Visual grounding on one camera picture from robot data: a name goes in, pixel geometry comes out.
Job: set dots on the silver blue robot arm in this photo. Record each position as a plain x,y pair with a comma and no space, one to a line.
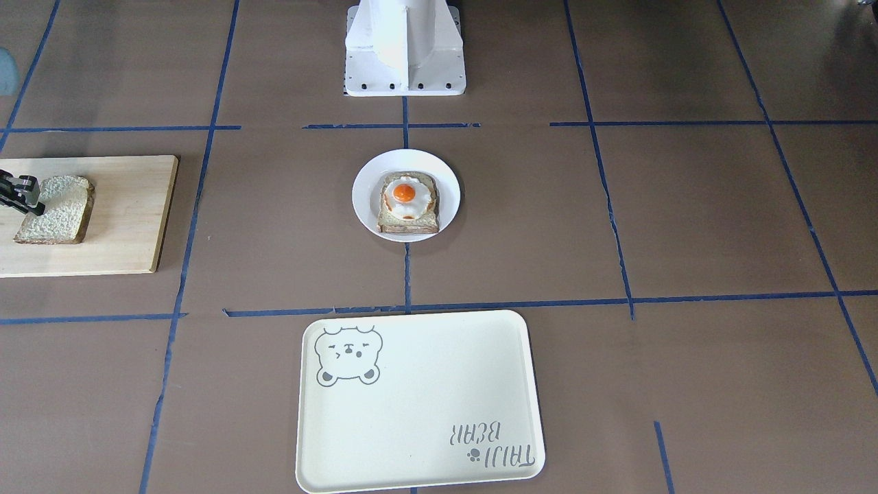
9,81

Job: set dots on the fried egg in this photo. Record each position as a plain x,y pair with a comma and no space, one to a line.
407,198

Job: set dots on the brown bread slice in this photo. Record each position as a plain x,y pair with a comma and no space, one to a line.
68,202

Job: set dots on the wooden cutting board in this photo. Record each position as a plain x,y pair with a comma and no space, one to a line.
127,221

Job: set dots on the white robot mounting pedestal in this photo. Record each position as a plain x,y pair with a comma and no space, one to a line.
405,49

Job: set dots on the bread slice under egg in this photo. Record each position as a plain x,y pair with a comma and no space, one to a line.
428,224

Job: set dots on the cream bear serving tray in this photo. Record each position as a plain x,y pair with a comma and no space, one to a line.
403,401

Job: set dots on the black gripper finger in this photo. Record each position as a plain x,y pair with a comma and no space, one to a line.
22,185
17,201

